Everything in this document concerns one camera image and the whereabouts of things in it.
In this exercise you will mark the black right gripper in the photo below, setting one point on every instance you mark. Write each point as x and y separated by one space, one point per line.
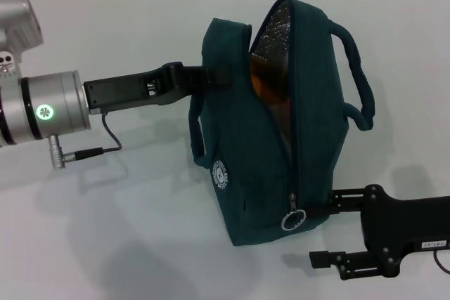
408 226

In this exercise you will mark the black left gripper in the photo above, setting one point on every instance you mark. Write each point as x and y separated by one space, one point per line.
123 92

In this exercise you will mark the yellow banana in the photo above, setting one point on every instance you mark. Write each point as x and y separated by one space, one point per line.
263 84

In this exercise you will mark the dark teal fabric lunch bag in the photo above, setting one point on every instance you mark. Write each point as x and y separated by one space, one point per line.
313 121

